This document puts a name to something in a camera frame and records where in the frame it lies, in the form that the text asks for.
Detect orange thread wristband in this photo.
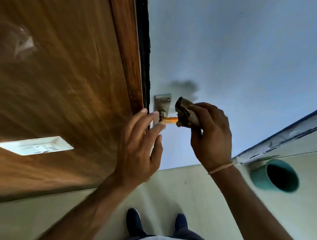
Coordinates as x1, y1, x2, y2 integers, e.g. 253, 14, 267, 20
208, 161, 234, 177

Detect golden door handle lever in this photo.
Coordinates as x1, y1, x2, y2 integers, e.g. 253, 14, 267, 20
160, 116, 179, 125

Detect grey skirting with blue edge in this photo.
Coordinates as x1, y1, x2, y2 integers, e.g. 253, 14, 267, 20
231, 94, 317, 171

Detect dark blue right shoe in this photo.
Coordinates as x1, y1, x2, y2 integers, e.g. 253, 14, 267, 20
174, 212, 190, 234

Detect brown cleaning cloth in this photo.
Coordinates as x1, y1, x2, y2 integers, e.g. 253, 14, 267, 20
173, 96, 204, 130

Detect person's right forearm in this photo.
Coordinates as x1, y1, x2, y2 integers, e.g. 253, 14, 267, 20
204, 163, 317, 240

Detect person's right hand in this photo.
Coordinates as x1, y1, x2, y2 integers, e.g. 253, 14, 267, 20
183, 101, 237, 175

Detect brown wooden panel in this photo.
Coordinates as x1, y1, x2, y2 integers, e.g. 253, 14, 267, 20
0, 0, 151, 218

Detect dark blue left shoe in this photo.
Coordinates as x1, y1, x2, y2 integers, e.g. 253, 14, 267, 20
125, 207, 149, 238

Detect silver door handle plate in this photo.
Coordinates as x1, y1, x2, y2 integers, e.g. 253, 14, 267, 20
152, 93, 173, 128

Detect person's left hand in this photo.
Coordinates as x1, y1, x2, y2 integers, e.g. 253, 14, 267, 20
113, 106, 167, 188

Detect person's left forearm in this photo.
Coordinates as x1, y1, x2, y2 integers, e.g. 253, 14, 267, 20
34, 167, 145, 240

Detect teal plastic bucket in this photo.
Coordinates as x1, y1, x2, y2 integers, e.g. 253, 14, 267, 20
249, 157, 302, 194

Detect pale blue door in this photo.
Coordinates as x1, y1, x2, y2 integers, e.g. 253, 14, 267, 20
135, 0, 317, 181

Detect white switch plate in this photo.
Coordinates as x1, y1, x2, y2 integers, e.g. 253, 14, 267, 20
0, 132, 75, 160

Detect dark blue shoe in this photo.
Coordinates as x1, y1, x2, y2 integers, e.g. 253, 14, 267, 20
125, 207, 149, 238
174, 212, 190, 234

